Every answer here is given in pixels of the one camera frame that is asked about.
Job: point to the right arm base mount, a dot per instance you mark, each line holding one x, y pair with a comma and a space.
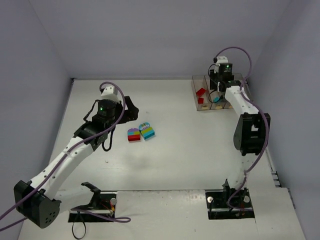
239, 207

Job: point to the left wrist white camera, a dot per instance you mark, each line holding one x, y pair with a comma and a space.
109, 93

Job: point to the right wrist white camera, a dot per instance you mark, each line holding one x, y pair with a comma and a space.
220, 60

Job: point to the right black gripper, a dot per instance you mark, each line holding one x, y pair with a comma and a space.
212, 77

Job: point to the teal green monster lego stack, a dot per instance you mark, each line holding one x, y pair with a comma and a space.
146, 131

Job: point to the wrist white camera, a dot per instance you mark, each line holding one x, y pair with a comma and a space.
220, 60
109, 93

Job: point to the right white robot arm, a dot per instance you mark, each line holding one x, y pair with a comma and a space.
253, 125

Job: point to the multicolour stacked lego block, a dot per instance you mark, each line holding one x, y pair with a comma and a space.
133, 135

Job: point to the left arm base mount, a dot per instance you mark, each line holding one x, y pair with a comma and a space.
104, 207

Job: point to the teal square lego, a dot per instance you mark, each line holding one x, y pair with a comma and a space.
217, 99

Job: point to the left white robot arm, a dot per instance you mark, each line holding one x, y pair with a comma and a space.
39, 199

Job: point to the clear bin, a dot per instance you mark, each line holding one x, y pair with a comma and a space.
212, 93
198, 82
239, 77
227, 105

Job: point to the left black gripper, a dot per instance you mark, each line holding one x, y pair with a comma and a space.
129, 110

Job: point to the small red lego cube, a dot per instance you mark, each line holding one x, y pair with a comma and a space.
200, 100

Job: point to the red lego brick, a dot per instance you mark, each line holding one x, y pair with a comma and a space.
201, 92

